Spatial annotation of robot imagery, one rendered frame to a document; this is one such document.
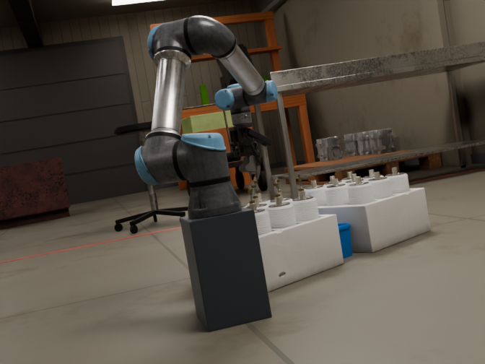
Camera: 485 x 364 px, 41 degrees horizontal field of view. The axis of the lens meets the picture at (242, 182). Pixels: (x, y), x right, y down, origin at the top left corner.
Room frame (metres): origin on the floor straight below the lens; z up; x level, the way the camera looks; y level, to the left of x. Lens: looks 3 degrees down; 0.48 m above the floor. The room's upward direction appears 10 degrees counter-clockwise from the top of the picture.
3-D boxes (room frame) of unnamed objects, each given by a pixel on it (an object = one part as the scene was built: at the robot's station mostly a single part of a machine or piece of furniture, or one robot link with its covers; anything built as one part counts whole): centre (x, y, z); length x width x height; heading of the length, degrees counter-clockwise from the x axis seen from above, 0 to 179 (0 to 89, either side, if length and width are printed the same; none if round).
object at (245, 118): (2.47, -0.04, 0.57); 0.08 x 0.08 x 0.05
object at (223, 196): (1.82, 0.09, 0.35); 0.15 x 0.15 x 0.10
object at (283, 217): (2.22, -0.11, 0.16); 0.10 x 0.10 x 0.18
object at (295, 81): (4.69, -1.04, 0.45); 1.68 x 0.64 x 0.90; 103
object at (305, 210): (2.30, -0.20, 0.16); 0.10 x 0.10 x 0.18
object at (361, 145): (6.04, -1.06, 0.19); 1.38 x 1.00 x 0.39; 13
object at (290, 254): (2.31, -0.04, 0.09); 0.39 x 0.39 x 0.18; 40
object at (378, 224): (2.67, -0.46, 0.09); 0.39 x 0.39 x 0.18; 40
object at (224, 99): (2.37, -0.01, 0.65); 0.11 x 0.11 x 0.08; 68
